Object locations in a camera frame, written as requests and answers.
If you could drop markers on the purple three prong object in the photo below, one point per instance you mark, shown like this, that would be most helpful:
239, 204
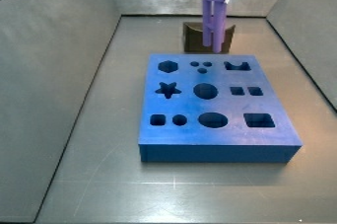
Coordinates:
214, 23

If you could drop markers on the dark curved fixture block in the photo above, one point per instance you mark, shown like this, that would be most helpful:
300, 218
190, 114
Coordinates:
192, 38

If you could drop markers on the blue shape sorter board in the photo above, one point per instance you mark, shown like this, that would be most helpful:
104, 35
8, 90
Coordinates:
212, 111

